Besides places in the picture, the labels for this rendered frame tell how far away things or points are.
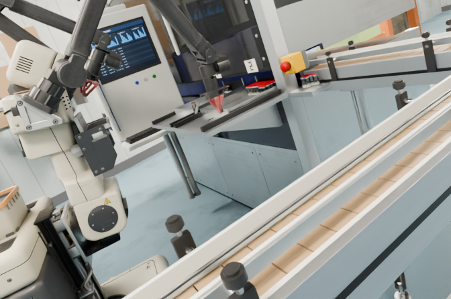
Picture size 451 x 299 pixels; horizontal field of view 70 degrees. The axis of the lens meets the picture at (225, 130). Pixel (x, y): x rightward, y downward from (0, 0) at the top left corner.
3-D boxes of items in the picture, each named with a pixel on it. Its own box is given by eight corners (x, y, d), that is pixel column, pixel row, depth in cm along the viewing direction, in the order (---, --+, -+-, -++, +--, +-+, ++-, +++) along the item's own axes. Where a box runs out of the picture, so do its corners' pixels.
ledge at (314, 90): (313, 85, 140) (312, 81, 139) (337, 83, 129) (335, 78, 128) (290, 97, 134) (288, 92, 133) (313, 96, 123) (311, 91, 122)
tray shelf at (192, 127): (221, 96, 200) (221, 92, 199) (300, 90, 139) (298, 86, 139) (152, 127, 179) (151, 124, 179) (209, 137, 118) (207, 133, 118)
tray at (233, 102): (257, 90, 166) (255, 83, 165) (290, 86, 143) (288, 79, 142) (202, 116, 151) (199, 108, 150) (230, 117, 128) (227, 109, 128)
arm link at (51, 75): (41, 80, 98) (44, 84, 94) (59, 52, 98) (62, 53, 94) (70, 95, 104) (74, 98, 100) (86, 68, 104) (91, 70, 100)
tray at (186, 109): (225, 92, 195) (223, 87, 194) (248, 90, 172) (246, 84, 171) (176, 114, 180) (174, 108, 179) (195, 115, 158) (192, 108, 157)
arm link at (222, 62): (192, 47, 127) (205, 49, 121) (216, 41, 133) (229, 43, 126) (198, 76, 133) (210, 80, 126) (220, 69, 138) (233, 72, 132)
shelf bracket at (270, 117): (278, 124, 149) (270, 98, 146) (282, 125, 146) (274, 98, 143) (219, 157, 134) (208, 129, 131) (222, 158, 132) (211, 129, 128)
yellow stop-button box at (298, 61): (296, 69, 133) (292, 51, 131) (309, 67, 127) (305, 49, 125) (284, 75, 130) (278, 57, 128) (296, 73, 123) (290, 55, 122)
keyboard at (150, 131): (181, 116, 214) (180, 112, 213) (189, 116, 202) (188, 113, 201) (125, 142, 197) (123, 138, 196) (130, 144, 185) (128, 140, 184)
